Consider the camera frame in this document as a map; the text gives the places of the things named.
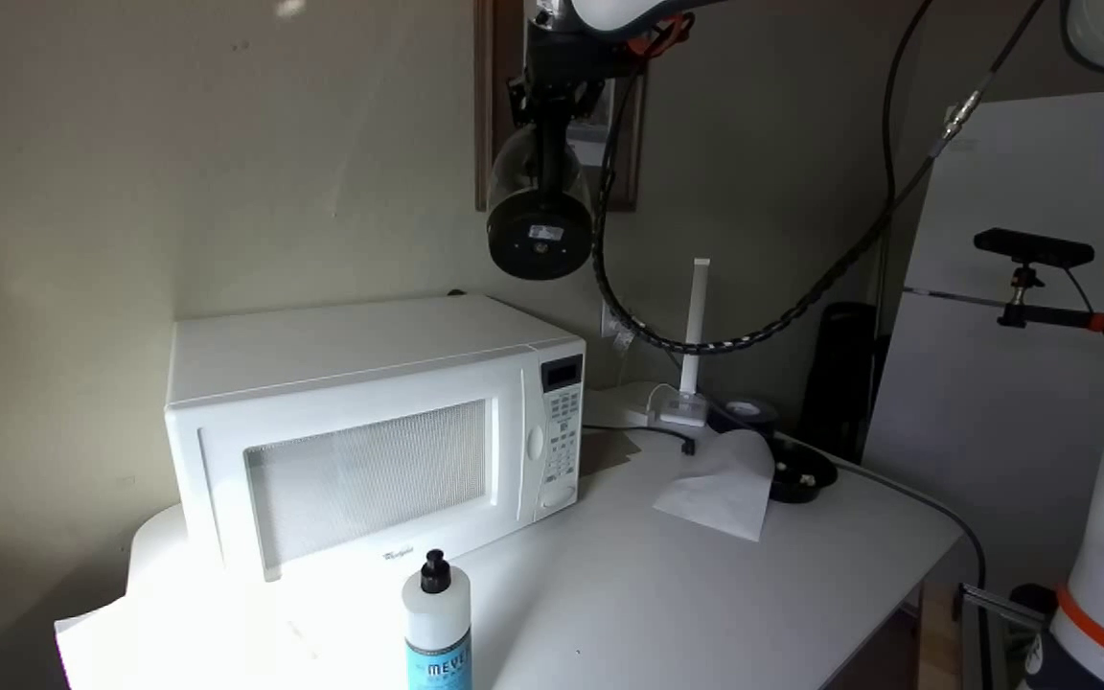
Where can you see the white paper towel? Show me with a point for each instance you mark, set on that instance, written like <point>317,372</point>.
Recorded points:
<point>727,493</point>

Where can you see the white microwave oven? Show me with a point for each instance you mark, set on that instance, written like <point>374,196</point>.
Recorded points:
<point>360,436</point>

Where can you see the black round disc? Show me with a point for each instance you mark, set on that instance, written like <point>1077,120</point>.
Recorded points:
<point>801,481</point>

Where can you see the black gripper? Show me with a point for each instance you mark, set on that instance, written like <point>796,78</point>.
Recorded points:
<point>564,58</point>

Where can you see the wood framed notice board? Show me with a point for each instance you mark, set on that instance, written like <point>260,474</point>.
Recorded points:
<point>627,138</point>

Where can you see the white wall outlet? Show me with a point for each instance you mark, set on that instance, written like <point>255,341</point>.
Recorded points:
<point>613,327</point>

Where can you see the black camera on stand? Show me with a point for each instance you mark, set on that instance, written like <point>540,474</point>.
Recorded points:
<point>1031,252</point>

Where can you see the bottle with black cap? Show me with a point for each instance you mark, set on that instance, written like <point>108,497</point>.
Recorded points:
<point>439,626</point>

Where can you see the white desk lamp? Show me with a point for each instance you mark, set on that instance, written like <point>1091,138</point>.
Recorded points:
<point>695,331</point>

